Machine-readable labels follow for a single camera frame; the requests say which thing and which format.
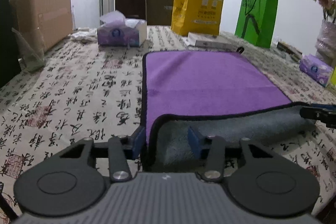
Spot white flat box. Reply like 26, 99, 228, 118
186, 32, 234, 49

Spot purple tissue pack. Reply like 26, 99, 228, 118
97, 10, 147, 47
299, 54, 334, 87

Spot green paper bag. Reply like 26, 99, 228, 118
235, 0, 278, 48

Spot brown cardboard box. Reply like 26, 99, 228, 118
145, 0, 174, 26

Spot crumpled white tissue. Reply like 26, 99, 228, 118
70, 27, 97, 43

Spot purple tissue pack left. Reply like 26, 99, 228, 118
97, 10, 147, 47

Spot patterned flower vase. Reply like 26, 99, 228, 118
315, 20, 336, 68

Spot yellow green snack bag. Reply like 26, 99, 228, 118
330, 71, 336, 87

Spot purple and grey towel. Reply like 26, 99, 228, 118
141, 51, 315, 172

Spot small dark red boxes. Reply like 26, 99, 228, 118
276, 41, 302, 63

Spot calligraphy print tablecloth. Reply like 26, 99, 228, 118
1, 27, 335, 215

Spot clear plastic bag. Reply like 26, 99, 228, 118
11, 28, 45, 72

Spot beige suitcase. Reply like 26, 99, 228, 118
9, 0, 73, 52

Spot purple tissue pack right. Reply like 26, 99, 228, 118
299, 54, 334, 87

